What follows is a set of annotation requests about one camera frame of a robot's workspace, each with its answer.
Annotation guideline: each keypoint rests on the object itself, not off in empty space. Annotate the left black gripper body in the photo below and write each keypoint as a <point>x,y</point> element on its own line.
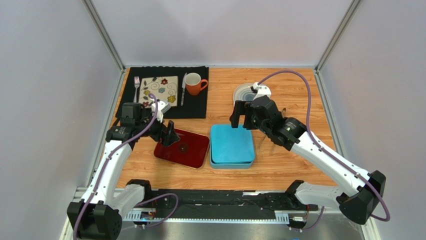
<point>155,132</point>

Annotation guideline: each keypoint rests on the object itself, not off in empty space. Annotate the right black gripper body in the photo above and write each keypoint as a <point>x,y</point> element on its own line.
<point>248,112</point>

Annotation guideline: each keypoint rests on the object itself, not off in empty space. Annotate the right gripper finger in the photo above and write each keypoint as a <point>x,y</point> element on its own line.
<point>248,116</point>
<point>239,109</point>

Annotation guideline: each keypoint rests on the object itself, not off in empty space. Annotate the red chocolate tray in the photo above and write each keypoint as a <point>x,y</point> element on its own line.
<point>190,151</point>

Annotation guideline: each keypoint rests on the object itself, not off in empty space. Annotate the blue tin lid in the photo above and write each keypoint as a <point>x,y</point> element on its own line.
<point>230,145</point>

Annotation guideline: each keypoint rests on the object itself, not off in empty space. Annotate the blue tin box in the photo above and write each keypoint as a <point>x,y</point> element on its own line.
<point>250,158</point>

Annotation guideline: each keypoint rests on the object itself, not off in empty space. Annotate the metal tongs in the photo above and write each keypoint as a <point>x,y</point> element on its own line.
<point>283,112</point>

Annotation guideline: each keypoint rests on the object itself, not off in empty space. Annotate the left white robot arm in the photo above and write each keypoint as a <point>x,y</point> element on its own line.
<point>98,215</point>

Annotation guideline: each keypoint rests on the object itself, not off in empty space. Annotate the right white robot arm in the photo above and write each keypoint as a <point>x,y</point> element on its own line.
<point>358,192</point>

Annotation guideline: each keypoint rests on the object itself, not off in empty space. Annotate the round blue-white plate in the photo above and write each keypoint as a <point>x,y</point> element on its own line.
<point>243,93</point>

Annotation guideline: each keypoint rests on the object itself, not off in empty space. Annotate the black placemat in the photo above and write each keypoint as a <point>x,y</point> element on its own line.
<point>195,107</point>

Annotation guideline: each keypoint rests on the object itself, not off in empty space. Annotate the silver fork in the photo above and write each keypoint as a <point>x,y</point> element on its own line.
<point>137,84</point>

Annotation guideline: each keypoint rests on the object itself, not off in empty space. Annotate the floral square plate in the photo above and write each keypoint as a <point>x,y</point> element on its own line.
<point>165,88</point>

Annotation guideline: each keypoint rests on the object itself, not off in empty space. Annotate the silver knife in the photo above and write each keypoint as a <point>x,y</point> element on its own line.
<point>183,90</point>

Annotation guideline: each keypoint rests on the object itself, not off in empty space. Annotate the orange mug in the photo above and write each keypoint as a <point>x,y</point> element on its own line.
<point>194,83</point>

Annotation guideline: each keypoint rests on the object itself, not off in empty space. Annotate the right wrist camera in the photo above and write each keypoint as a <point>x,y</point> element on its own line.
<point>260,90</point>

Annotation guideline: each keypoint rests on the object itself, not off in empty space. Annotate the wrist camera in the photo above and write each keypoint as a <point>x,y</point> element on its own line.
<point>161,107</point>
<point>260,90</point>

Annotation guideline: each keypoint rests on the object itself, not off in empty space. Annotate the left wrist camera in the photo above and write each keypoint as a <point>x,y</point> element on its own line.
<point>161,107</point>

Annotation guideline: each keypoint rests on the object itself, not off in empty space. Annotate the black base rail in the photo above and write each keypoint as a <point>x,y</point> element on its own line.
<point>219,206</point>

